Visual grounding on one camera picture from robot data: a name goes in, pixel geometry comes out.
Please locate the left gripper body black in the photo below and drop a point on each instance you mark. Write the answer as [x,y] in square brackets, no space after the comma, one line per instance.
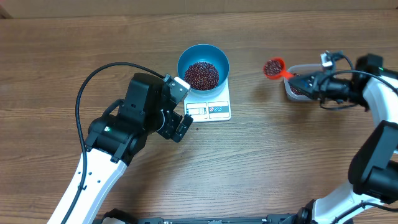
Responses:
[171,125]

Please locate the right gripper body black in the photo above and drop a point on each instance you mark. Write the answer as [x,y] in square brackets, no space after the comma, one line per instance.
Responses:
[315,87]

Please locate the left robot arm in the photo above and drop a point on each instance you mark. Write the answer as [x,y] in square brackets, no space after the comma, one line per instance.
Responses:
[116,137]

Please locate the clear plastic container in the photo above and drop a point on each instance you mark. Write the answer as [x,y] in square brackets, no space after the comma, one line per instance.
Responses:
[300,69]

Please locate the red beans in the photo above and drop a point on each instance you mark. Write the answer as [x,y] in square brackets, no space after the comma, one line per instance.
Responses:
[202,76]

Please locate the white digital kitchen scale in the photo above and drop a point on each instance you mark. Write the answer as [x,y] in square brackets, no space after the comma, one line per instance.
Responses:
[209,106]

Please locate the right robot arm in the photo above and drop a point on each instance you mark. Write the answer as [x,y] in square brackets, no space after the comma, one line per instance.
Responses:
[372,174]

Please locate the blue bowl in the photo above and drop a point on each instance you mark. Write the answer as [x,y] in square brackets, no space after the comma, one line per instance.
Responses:
[204,53]

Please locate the red measuring scoop blue handle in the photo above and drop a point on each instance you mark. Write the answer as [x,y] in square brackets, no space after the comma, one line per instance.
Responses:
[274,69]

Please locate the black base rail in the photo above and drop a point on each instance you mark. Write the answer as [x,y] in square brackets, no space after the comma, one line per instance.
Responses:
[116,216]

